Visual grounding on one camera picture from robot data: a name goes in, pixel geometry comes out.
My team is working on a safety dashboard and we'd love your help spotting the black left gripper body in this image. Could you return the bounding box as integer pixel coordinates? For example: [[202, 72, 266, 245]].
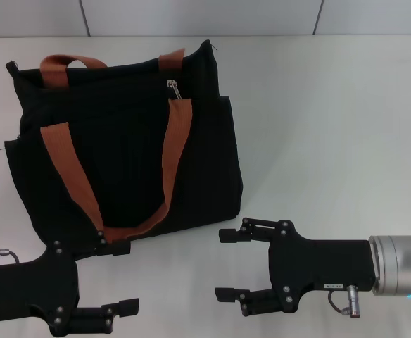
[[0, 239, 82, 337]]

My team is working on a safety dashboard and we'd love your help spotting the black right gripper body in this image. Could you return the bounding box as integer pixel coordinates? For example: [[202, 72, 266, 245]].
[[267, 219, 381, 314]]

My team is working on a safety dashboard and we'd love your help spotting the black bag with orange handles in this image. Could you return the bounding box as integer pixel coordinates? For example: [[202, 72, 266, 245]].
[[0, 39, 244, 263]]

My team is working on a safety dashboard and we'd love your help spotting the silver zipper pull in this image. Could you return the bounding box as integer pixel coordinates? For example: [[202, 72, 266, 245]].
[[166, 79, 184, 101]]

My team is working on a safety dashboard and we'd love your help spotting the right gripper cable with connector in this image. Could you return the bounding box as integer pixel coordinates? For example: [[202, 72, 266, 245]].
[[327, 285, 363, 319]]

